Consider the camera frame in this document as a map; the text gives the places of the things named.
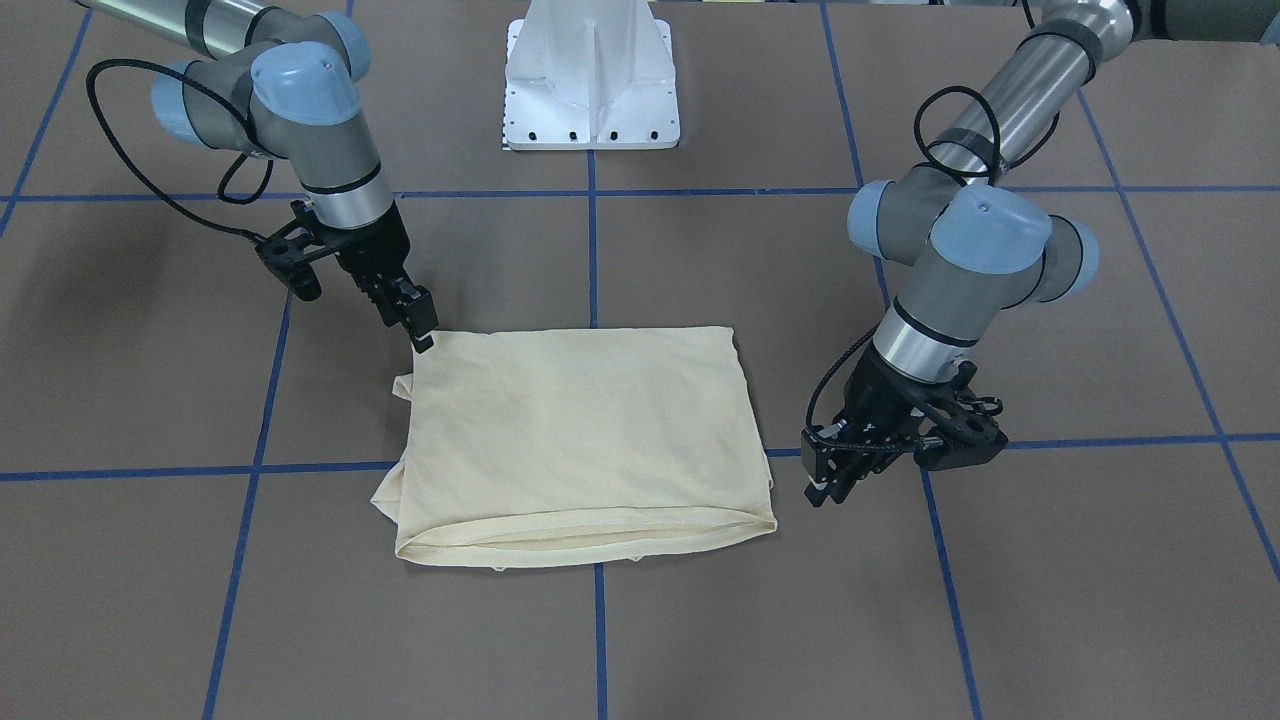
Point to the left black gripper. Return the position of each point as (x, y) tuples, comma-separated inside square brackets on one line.
[(872, 403)]

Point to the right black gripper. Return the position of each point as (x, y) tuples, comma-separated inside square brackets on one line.
[(376, 250)]

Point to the cream long-sleeve graphic shirt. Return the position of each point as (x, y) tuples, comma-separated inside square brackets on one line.
[(566, 447)]

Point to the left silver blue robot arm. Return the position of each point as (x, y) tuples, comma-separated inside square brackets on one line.
[(975, 249)]

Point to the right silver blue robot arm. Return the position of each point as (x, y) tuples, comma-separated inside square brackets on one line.
[(275, 85)]

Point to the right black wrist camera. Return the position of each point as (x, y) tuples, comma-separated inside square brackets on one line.
[(288, 254)]

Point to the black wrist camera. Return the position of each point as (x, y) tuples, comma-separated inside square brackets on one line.
[(288, 254), (965, 432)]

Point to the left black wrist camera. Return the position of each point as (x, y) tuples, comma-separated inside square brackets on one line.
[(965, 432)]

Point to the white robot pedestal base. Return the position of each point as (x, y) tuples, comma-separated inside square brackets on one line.
[(590, 75)]

